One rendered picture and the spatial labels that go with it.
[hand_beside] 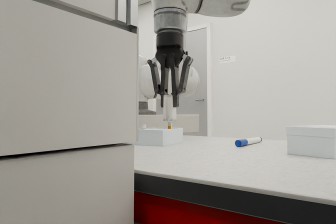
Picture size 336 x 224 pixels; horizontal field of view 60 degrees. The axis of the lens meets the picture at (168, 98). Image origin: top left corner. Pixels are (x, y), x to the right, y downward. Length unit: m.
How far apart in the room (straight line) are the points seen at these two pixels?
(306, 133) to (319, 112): 3.13
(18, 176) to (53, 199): 0.04
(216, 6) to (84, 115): 0.61
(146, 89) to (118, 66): 0.94
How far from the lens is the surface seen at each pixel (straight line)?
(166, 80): 0.80
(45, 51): 0.29
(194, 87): 1.36
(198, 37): 4.44
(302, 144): 0.58
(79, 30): 0.32
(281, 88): 3.82
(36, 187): 0.30
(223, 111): 4.13
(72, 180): 0.31
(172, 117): 0.77
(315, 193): 0.32
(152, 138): 0.69
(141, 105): 1.28
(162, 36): 0.79
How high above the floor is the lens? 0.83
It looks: 3 degrees up
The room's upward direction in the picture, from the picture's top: straight up
